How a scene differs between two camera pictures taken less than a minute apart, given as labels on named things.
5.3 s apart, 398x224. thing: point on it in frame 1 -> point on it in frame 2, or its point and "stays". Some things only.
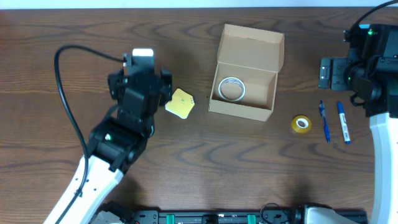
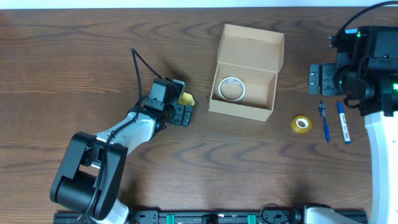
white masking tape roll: [231, 89] stays
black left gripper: [166, 82] -> [181, 114]
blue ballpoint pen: [326, 129] stays
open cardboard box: [245, 76] stays
